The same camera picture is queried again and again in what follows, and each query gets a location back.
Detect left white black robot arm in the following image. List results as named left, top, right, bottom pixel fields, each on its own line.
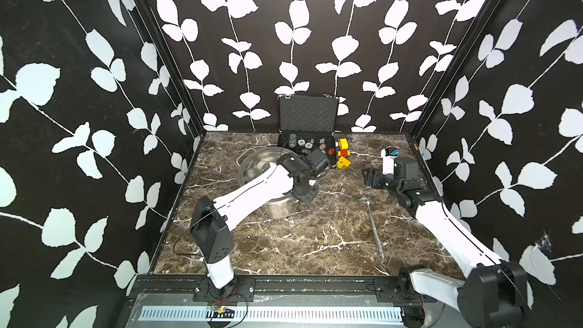
left=189, top=150, right=331, bottom=290

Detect stainless steel pot lid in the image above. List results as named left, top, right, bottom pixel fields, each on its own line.
left=236, top=147, right=296, bottom=186

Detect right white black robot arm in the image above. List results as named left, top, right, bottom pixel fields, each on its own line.
left=362, top=156, right=528, bottom=327

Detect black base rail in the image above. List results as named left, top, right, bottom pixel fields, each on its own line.
left=129, top=274, right=437, bottom=306

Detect black open case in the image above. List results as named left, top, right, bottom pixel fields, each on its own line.
left=278, top=94, right=339, bottom=169

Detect long metal spoon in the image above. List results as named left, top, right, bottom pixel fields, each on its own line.
left=359, top=197, right=386, bottom=264

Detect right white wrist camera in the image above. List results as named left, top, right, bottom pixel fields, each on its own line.
left=381, top=147, right=399, bottom=176

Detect yellow red toy blocks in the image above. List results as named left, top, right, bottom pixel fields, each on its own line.
left=336, top=138, right=352, bottom=169

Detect white perforated cable duct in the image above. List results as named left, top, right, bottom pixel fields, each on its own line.
left=138, top=306, right=402, bottom=324

